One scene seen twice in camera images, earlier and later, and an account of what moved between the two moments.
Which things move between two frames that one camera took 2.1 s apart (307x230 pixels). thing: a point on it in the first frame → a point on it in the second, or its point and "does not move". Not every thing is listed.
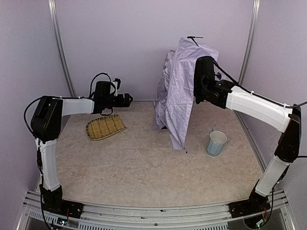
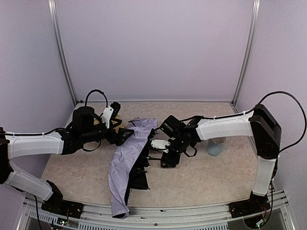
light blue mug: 217,139 does not move
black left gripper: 123,100 → 113,132
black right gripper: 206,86 → 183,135
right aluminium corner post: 251,42 does not move
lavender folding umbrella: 174,102 → 128,170
